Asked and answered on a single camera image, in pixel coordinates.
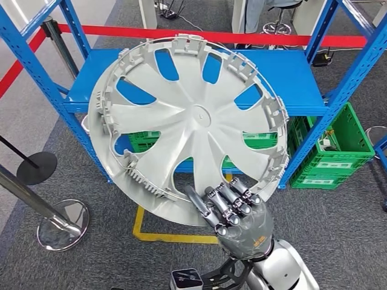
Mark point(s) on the black stanchion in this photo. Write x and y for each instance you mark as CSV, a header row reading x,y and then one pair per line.
x,y
38,168

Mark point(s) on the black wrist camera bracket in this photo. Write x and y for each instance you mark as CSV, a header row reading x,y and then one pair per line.
x,y
227,274

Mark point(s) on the chrome base stool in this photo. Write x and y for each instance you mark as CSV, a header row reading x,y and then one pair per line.
x,y
281,14

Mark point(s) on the stanchion pole with red belts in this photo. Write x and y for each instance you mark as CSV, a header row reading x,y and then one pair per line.
x,y
60,50

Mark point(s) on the grey plastic wheel hubcap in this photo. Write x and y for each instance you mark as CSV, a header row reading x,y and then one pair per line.
x,y
193,116

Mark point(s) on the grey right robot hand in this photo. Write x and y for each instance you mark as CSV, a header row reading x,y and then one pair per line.
x,y
251,236

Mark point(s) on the green folded plastic crate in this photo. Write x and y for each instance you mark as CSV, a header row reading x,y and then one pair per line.
x,y
317,182

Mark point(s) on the black router with antennas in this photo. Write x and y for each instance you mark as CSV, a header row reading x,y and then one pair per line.
x,y
169,15
322,60

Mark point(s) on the tall open green crate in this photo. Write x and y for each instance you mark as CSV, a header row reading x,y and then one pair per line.
x,y
348,140

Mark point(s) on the red barrier belt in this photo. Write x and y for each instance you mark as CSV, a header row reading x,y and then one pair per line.
x,y
18,66
272,40

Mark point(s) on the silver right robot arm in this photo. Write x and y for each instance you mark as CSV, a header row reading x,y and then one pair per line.
x,y
281,268

